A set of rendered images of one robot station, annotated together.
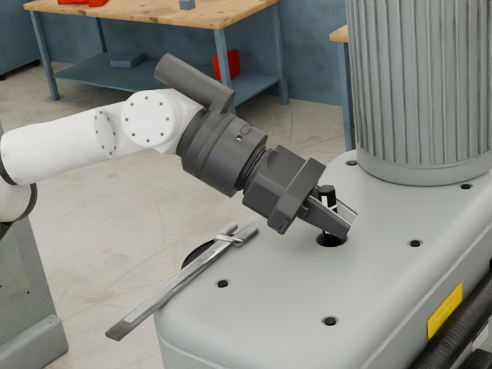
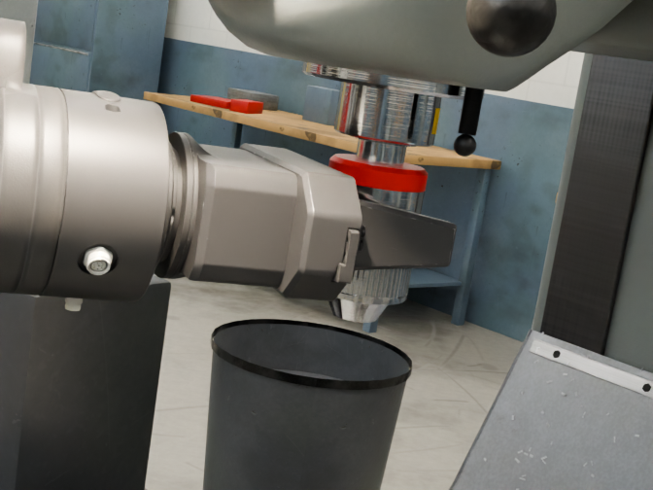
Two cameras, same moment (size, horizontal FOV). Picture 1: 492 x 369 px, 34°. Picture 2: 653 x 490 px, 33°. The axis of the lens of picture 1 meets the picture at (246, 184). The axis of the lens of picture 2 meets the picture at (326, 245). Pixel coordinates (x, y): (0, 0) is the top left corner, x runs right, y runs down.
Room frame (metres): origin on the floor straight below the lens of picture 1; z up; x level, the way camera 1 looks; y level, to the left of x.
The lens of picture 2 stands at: (0.31, -0.12, 1.32)
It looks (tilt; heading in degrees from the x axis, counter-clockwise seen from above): 10 degrees down; 5
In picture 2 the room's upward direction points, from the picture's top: 9 degrees clockwise
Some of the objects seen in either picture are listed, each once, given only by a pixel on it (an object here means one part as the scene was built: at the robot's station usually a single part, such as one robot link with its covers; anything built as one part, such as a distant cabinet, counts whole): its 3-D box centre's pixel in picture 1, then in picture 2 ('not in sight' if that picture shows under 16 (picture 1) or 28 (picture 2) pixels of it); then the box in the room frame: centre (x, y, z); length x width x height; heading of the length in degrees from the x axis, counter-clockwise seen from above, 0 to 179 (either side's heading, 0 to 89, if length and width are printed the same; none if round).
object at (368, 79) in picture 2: not in sight; (393, 78); (0.83, -0.09, 1.31); 0.09 x 0.09 x 0.01
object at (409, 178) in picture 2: not in sight; (377, 172); (0.83, -0.09, 1.26); 0.05 x 0.05 x 0.01
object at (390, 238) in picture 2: not in sight; (395, 240); (0.80, -0.11, 1.24); 0.06 x 0.02 x 0.03; 118
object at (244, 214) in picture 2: not in sight; (183, 211); (0.79, -0.01, 1.24); 0.13 x 0.12 x 0.10; 28
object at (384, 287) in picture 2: not in sight; (366, 239); (0.83, -0.09, 1.23); 0.05 x 0.05 x 0.06
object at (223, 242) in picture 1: (184, 277); not in sight; (0.79, 0.09, 1.89); 0.24 x 0.04 x 0.01; 141
